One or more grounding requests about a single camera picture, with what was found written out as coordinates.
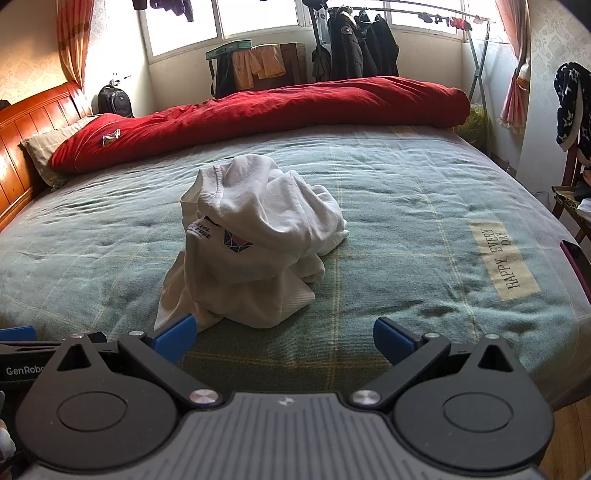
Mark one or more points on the black jacket with patch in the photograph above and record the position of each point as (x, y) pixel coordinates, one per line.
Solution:
(346, 46)

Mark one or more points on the orange curtain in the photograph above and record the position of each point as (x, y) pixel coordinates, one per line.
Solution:
(74, 37)

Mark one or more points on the wooden chair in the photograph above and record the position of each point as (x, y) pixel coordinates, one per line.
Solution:
(561, 203)

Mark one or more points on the green fluffy bundle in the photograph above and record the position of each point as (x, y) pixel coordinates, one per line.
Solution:
(473, 124)

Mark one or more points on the metal drying rack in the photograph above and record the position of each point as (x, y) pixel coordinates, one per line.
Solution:
(480, 69)

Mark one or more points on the wooden headboard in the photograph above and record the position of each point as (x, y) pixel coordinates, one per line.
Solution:
(27, 124)

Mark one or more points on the red duvet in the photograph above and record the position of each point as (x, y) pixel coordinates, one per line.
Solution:
(277, 110)

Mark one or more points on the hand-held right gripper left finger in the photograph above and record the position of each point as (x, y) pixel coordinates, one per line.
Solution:
(178, 336)

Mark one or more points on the dark phone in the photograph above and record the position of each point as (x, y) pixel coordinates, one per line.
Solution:
(577, 261)

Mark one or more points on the dark olive garment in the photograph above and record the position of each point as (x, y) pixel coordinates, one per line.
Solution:
(321, 62)

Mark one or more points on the black backpack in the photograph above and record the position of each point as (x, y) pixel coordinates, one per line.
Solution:
(114, 99)

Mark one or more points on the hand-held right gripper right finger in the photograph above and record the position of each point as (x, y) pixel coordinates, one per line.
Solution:
(392, 341)

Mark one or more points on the brown wooden cabinet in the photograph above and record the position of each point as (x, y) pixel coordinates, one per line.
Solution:
(295, 64)

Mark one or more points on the white folded cloth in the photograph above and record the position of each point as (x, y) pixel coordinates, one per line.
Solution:
(585, 205)

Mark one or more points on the orange towel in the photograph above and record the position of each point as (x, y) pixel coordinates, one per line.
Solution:
(242, 69)

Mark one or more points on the orange shirt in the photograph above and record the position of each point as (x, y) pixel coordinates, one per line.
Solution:
(268, 62)

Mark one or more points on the pink curtain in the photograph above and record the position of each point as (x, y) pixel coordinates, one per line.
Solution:
(515, 92)

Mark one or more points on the small silver packet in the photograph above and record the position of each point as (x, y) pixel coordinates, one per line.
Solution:
(111, 137)

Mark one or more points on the grey hanging garment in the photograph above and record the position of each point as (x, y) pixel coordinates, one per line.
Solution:
(318, 23)

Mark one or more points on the star patterned dark garment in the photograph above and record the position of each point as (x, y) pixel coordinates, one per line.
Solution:
(570, 110)

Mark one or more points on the green plaid blanket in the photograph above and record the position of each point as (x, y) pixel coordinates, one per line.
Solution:
(415, 194)

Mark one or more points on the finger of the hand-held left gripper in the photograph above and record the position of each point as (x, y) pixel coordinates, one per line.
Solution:
(16, 334)

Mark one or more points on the row of hanging socks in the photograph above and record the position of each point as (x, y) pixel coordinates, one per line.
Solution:
(452, 21)

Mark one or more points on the white printed shirt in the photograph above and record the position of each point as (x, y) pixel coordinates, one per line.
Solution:
(258, 221)

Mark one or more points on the white window frame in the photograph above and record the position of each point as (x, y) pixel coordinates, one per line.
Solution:
(217, 27)

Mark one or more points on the beige pillow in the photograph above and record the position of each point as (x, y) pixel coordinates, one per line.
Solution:
(41, 147)

